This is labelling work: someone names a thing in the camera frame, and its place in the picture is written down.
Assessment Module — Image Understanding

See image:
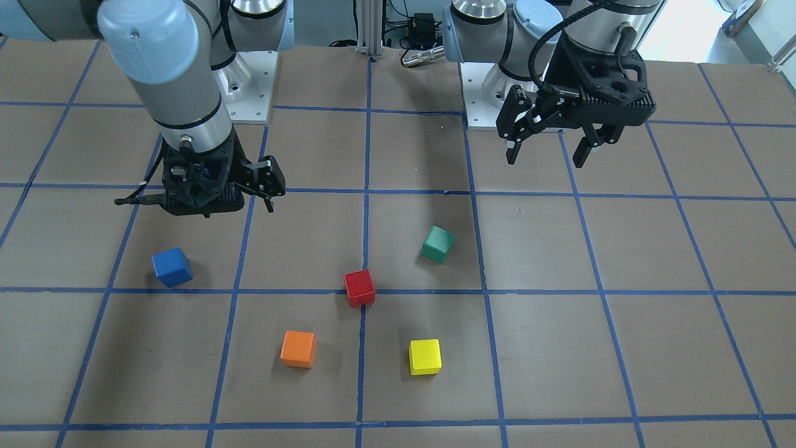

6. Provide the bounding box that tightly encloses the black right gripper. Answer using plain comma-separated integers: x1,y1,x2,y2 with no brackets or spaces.
162,134,286,216

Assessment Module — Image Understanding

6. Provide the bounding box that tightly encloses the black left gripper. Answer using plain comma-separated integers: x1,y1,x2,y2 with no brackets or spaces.
496,37,657,169

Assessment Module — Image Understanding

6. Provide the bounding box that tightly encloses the red wooden block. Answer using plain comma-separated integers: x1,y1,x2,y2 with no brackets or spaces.
344,269,376,308

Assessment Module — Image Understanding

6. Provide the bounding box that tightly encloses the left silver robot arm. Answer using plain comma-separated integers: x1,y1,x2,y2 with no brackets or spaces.
442,1,664,168

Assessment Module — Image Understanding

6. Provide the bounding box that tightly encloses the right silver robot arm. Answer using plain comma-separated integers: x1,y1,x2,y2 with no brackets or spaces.
2,1,295,217

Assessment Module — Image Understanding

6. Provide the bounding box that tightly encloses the blue wooden block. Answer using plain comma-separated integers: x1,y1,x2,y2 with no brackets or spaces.
151,247,193,287

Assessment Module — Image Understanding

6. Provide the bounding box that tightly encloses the green wooden block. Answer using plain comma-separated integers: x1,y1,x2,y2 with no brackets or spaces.
420,226,455,264

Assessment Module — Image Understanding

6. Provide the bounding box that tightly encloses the orange wooden block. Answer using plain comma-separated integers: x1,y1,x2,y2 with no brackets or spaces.
280,330,317,368

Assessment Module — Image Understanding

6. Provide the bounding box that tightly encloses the yellow wooden block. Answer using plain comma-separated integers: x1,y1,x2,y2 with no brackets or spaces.
409,338,442,375

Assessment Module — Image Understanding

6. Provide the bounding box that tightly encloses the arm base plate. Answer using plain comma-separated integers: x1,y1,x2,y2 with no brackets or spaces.
214,51,279,125
460,62,537,131

